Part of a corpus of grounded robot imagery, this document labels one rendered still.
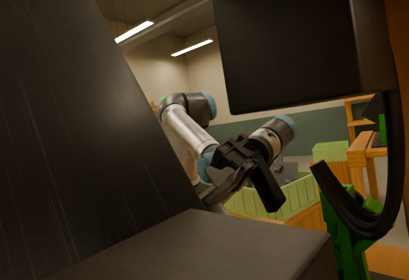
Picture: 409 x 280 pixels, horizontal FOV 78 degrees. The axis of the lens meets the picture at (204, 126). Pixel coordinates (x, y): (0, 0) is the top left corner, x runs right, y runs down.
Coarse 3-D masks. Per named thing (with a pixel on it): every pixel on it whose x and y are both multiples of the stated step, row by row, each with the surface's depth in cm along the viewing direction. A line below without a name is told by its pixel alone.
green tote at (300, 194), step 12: (300, 180) 139; (312, 180) 147; (240, 192) 144; (252, 192) 137; (288, 192) 133; (300, 192) 139; (312, 192) 146; (228, 204) 155; (240, 204) 146; (252, 204) 138; (288, 204) 132; (300, 204) 137; (312, 204) 145; (252, 216) 139; (264, 216) 132; (276, 216) 126; (288, 216) 132
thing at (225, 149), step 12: (228, 144) 52; (240, 144) 55; (252, 144) 57; (264, 144) 55; (216, 156) 51; (228, 156) 49; (240, 156) 51; (252, 156) 51; (264, 156) 56; (216, 168) 52; (252, 168) 48; (240, 180) 48
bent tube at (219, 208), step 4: (212, 184) 43; (208, 188) 43; (212, 188) 43; (204, 192) 43; (208, 192) 43; (212, 192) 44; (200, 196) 42; (204, 196) 42; (208, 196) 43; (204, 200) 43; (204, 204) 43; (212, 204) 43; (216, 204) 43; (220, 204) 43; (208, 208) 43; (212, 208) 42; (216, 208) 42; (220, 208) 42; (224, 208) 43; (216, 212) 42; (220, 212) 42; (224, 212) 42; (228, 212) 43
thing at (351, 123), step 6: (360, 96) 575; (366, 96) 568; (372, 96) 562; (348, 102) 632; (348, 108) 596; (348, 114) 597; (348, 120) 598; (354, 120) 633; (360, 120) 604; (366, 120) 577; (348, 126) 596; (354, 132) 631; (354, 138) 632
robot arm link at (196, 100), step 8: (184, 96) 94; (192, 96) 96; (200, 96) 97; (208, 96) 99; (192, 104) 94; (200, 104) 96; (208, 104) 97; (192, 112) 94; (200, 112) 96; (208, 112) 98; (216, 112) 100; (200, 120) 98; (208, 120) 101; (184, 152) 106; (184, 160) 108; (192, 160) 107; (184, 168) 109; (192, 168) 109; (192, 176) 111
